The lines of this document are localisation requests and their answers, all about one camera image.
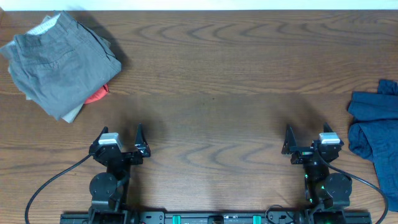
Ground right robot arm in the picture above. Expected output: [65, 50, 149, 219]
[281, 123, 352, 223]

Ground grey folded trousers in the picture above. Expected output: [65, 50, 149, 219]
[1, 11, 122, 120]

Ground black cable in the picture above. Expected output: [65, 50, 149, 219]
[314, 149, 389, 224]
[24, 153, 94, 224]

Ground navy blue shorts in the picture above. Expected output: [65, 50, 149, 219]
[348, 80, 397, 212]

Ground right black cable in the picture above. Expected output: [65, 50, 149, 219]
[314, 149, 389, 224]

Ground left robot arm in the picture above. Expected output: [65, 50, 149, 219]
[88, 124, 150, 224]

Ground red folded garment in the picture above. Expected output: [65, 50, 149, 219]
[84, 84, 109, 105]

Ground left black cable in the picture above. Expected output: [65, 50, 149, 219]
[24, 153, 94, 224]

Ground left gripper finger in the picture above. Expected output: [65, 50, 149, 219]
[91, 126, 108, 146]
[134, 123, 151, 157]

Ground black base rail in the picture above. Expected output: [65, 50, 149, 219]
[60, 210, 372, 224]

